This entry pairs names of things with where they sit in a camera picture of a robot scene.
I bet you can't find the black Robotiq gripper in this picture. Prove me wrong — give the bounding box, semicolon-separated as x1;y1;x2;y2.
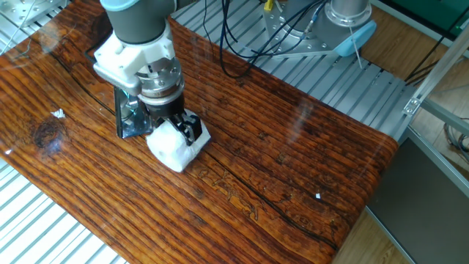
146;93;204;147

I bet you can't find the white toilet paper roll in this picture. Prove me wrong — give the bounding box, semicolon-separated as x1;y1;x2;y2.
145;108;212;173

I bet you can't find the metal roll holder base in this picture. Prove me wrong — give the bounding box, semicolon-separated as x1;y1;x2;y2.
113;86;155;139

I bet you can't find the wood-grain table cover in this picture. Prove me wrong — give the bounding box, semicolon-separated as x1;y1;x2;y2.
0;0;399;264

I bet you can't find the perforated aluminium plate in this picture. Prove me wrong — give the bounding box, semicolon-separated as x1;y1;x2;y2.
0;0;70;29

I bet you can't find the white zip tie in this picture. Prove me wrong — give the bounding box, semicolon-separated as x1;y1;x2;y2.
347;27;363;69

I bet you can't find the grey floor mat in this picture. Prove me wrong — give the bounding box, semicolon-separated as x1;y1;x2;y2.
366;137;469;264

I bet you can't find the green workbench top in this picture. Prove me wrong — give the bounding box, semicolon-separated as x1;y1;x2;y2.
373;0;469;41

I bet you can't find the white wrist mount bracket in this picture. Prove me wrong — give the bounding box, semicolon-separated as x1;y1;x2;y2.
92;21;177;97

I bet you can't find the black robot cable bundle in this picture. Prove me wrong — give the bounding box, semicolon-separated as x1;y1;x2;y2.
202;0;330;80

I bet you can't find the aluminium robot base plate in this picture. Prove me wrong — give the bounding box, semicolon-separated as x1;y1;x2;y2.
262;1;349;59

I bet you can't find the black floor cable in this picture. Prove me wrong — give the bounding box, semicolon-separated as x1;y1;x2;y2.
405;14;469;84

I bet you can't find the aluminium frame post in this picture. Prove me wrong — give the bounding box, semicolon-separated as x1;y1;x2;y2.
402;21;469;117

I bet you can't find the aluminium frame rail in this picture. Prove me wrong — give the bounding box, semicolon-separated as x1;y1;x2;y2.
402;126;469;199
421;98;469;136

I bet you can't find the grey coiled cable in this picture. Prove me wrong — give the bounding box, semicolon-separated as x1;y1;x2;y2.
443;117;469;164

